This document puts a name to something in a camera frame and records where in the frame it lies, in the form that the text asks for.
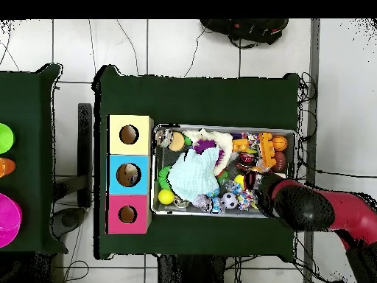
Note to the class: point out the green spiky rubber ball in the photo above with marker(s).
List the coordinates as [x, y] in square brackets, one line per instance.
[162, 178]

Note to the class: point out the dark green table cloth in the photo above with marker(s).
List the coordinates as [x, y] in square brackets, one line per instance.
[23, 103]
[191, 100]

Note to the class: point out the orange plastic cone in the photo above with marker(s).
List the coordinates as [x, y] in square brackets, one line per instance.
[6, 167]

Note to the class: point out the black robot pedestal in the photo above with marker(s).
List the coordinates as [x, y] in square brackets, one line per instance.
[191, 271]

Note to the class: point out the black backpack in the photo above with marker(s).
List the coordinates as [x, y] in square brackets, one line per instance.
[247, 29]

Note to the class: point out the black upright panel on stand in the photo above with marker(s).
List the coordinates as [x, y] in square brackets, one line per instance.
[85, 147]

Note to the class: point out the long orange building block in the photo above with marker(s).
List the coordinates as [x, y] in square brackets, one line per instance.
[266, 150]

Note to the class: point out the purple spiky monster toy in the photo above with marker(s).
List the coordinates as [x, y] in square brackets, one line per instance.
[204, 145]

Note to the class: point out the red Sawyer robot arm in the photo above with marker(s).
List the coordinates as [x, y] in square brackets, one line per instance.
[306, 209]

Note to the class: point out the cream knitted cloth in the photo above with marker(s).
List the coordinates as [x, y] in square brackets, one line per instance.
[225, 144]

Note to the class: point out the yellow ball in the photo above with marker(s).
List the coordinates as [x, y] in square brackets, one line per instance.
[166, 197]

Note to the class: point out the wooden box with three holes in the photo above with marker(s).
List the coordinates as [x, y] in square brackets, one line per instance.
[115, 138]

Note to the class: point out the mint green waffle cloth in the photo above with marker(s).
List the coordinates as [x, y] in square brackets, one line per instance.
[194, 174]

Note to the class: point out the green plastic cup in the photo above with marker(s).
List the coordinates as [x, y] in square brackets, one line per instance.
[5, 138]

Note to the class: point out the magenta plastic bowl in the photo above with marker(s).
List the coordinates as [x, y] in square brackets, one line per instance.
[8, 221]

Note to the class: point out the small orange basketball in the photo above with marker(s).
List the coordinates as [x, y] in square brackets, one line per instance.
[279, 143]

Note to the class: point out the small black white soccer ball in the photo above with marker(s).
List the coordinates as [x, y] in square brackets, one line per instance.
[229, 201]

